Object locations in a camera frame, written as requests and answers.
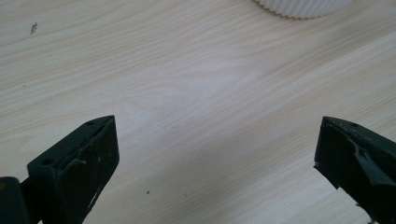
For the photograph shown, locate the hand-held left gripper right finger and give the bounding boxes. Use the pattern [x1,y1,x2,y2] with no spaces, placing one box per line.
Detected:
[313,116,396,224]

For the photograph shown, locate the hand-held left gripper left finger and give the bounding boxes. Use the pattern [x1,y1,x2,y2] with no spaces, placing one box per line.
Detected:
[27,115,120,224]

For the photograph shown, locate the white ribbed plastic basket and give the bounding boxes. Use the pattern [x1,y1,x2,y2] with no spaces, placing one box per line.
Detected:
[251,0,356,21]

